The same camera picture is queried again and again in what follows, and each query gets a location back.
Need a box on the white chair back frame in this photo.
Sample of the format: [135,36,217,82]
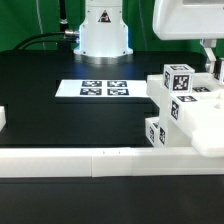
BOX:
[147,73,224,157]

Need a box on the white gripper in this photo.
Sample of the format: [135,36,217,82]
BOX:
[153,0,224,73]

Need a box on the white left fence piece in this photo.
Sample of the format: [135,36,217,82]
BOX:
[0,106,6,132]

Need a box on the white front fence rail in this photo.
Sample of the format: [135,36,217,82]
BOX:
[0,147,224,178]

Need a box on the white marker base plate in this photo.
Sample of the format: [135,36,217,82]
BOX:
[55,79,147,98]

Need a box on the black cable with connector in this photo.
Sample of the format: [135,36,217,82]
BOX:
[13,29,81,51]

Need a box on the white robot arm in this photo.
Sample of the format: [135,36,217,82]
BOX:
[74,0,224,73]

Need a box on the tagged white cube nut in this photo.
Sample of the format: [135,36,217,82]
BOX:
[163,64,195,93]

